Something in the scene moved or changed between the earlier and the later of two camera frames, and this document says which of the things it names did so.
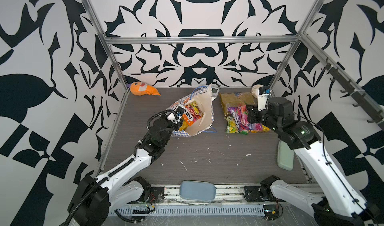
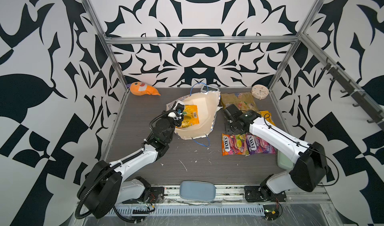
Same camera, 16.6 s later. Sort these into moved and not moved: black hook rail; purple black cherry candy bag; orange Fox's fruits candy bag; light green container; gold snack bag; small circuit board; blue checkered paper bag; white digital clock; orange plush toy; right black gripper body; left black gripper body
Moved: right black gripper body; white digital clock; purple black cherry candy bag; blue checkered paper bag; orange Fox's fruits candy bag
Not moved: light green container; orange plush toy; gold snack bag; left black gripper body; small circuit board; black hook rail
